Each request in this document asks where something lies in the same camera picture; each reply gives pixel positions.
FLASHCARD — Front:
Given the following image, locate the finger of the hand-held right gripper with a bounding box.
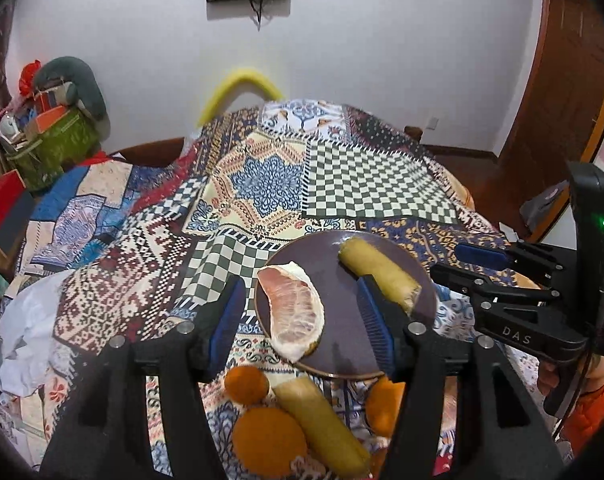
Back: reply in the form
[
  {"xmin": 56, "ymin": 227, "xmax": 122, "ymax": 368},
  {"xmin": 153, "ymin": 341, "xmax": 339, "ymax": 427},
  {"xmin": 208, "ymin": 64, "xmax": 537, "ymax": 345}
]
[
  {"xmin": 454, "ymin": 240, "xmax": 578, "ymax": 289},
  {"xmin": 429, "ymin": 263, "xmax": 559, "ymax": 307}
]

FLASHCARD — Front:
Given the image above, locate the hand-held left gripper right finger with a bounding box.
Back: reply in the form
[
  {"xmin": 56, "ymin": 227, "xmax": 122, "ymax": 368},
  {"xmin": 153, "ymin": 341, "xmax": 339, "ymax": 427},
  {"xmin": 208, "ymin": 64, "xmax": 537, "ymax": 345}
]
[{"xmin": 357, "ymin": 275, "xmax": 565, "ymax": 480}]

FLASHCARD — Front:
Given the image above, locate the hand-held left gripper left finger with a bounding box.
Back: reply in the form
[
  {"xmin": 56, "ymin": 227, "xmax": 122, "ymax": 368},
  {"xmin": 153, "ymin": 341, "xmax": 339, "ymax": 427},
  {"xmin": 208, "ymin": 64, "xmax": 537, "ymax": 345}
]
[{"xmin": 39, "ymin": 275, "xmax": 247, "ymax": 480}]

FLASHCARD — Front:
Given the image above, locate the dark purple round plate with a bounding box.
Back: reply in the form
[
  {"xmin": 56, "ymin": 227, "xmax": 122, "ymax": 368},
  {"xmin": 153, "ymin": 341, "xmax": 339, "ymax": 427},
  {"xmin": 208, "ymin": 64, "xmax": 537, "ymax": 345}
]
[{"xmin": 254, "ymin": 230, "xmax": 439, "ymax": 380}]

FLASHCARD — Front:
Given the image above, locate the yellow-green sugarcane piece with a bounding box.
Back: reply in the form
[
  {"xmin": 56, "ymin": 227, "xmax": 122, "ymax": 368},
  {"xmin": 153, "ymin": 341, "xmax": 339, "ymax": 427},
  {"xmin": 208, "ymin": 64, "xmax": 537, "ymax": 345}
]
[
  {"xmin": 338, "ymin": 236, "xmax": 423, "ymax": 316},
  {"xmin": 273, "ymin": 376, "xmax": 373, "ymax": 478}
]

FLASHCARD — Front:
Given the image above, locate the peeled pink pomelo segment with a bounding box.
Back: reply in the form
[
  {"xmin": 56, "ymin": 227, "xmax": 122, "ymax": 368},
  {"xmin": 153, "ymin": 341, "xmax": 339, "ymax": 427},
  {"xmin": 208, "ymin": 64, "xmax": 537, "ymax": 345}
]
[{"xmin": 257, "ymin": 261, "xmax": 327, "ymax": 363}]

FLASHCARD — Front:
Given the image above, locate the small tangerine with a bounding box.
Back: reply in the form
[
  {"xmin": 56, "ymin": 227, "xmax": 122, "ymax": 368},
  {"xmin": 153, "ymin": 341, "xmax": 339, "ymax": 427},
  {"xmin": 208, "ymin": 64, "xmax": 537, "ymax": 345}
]
[{"xmin": 224, "ymin": 365, "xmax": 271, "ymax": 406}]

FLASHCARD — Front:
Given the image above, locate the medium orange with sticker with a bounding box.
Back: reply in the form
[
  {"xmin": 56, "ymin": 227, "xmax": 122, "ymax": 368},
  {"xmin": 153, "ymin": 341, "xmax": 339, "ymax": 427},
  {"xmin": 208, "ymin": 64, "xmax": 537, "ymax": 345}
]
[{"xmin": 366, "ymin": 377, "xmax": 407, "ymax": 436}]

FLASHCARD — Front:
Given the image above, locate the large orange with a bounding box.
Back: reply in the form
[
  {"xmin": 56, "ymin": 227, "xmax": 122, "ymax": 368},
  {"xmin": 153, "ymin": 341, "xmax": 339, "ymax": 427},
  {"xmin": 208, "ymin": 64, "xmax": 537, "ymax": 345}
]
[{"xmin": 232, "ymin": 406, "xmax": 309, "ymax": 477}]

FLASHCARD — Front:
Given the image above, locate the person's right forearm orange sleeve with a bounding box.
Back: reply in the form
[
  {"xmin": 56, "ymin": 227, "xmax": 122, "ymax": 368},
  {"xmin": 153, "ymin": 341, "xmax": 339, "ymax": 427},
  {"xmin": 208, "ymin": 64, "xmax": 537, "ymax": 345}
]
[{"xmin": 562, "ymin": 359, "xmax": 604, "ymax": 456}]

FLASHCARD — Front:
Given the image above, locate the person's right hand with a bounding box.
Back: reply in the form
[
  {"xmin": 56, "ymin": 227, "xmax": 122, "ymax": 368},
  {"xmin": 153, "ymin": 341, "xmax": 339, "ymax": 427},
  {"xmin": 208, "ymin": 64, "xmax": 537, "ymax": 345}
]
[{"xmin": 537, "ymin": 359, "xmax": 563, "ymax": 398}]

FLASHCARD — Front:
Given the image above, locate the grey cloth bag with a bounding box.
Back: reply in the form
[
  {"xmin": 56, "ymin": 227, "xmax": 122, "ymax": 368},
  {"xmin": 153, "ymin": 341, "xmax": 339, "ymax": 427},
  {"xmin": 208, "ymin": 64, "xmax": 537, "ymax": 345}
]
[{"xmin": 519, "ymin": 180, "xmax": 569, "ymax": 237}]

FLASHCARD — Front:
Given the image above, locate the patchwork printed blanket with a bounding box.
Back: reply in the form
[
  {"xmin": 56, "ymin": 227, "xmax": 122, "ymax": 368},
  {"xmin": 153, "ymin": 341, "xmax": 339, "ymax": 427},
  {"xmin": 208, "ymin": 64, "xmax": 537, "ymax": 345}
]
[{"xmin": 0, "ymin": 97, "xmax": 573, "ymax": 480}]

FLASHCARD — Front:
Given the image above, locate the brown wooden door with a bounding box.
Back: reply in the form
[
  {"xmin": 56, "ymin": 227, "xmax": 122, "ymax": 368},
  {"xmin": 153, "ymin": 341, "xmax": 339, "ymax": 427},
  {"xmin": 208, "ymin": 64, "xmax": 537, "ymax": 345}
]
[{"xmin": 497, "ymin": 0, "xmax": 604, "ymax": 211}]

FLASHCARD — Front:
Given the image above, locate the white plastic bag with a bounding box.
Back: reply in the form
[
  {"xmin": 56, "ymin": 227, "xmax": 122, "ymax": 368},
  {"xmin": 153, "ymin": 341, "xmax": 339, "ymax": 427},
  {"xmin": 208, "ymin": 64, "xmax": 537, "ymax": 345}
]
[{"xmin": 0, "ymin": 270, "xmax": 75, "ymax": 396}]

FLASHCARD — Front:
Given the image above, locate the green patterned box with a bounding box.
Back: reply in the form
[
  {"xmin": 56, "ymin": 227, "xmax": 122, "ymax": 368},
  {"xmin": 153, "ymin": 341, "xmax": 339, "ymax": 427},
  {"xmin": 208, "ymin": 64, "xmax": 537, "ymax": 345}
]
[{"xmin": 6, "ymin": 110, "xmax": 100, "ymax": 192}]

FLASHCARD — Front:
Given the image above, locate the red flat box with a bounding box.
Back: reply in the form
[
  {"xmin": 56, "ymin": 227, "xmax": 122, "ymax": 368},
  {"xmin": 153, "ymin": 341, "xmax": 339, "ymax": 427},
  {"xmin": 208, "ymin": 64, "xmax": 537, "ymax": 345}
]
[{"xmin": 0, "ymin": 170, "xmax": 35, "ymax": 252}]

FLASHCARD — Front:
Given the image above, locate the small orange box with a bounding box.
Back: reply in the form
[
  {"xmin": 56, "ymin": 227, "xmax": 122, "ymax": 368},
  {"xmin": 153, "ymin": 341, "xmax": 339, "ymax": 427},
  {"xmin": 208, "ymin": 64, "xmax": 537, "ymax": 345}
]
[{"xmin": 32, "ymin": 105, "xmax": 66, "ymax": 132}]

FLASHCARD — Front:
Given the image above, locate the grey plush pillow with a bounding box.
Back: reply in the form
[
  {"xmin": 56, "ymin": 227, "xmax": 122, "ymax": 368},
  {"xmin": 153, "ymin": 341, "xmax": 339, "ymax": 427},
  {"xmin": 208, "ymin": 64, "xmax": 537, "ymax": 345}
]
[{"xmin": 34, "ymin": 56, "xmax": 110, "ymax": 136}]

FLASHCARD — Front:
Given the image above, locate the red fabric flower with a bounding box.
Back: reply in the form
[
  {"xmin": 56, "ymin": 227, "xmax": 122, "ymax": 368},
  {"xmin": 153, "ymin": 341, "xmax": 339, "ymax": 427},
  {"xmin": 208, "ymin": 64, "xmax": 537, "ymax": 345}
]
[{"xmin": 19, "ymin": 60, "xmax": 42, "ymax": 96}]

